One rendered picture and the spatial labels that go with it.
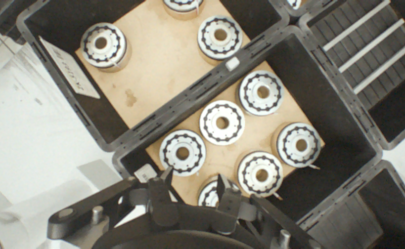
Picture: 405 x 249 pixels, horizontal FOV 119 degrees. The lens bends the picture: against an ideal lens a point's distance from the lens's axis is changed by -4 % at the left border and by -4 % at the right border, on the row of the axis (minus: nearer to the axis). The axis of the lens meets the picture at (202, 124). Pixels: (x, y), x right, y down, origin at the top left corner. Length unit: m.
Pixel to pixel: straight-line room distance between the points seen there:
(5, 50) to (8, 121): 1.49
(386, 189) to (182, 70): 0.51
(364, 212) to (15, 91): 1.16
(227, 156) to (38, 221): 0.38
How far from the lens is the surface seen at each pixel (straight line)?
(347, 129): 0.38
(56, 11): 0.42
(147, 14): 0.44
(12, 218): 0.40
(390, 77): 0.63
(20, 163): 0.78
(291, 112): 0.39
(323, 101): 0.36
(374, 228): 0.64
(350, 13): 0.60
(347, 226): 0.57
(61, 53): 0.41
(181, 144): 0.28
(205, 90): 0.24
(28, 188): 0.78
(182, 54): 0.36
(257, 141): 0.35
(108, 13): 0.44
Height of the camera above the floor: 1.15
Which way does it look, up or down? 88 degrees down
